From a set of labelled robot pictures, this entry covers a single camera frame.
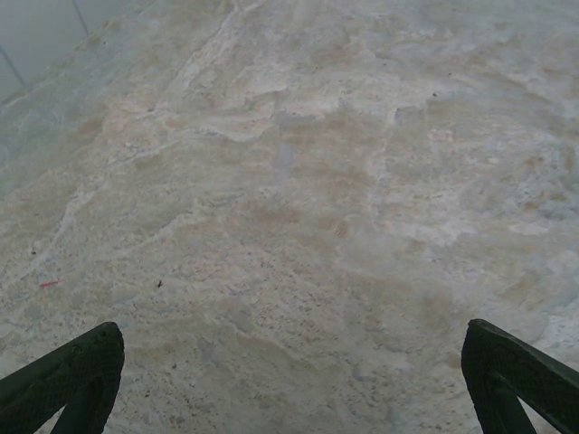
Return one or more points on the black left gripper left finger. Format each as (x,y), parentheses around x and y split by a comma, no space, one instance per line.
(68,361)

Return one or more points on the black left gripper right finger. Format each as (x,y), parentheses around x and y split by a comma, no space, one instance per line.
(497,357)

